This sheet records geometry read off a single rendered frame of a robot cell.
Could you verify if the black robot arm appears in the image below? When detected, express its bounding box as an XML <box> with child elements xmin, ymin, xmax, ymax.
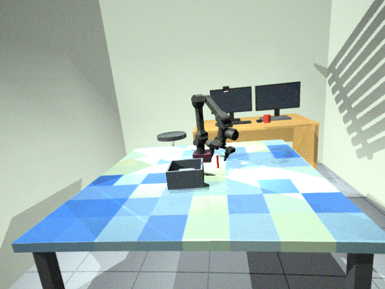
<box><xmin>191</xmin><ymin>94</ymin><xmax>239</xmax><ymax>154</ymax></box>

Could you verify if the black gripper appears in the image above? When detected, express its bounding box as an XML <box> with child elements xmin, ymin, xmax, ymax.
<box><xmin>205</xmin><ymin>135</ymin><xmax>236</xmax><ymax>161</ymax></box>

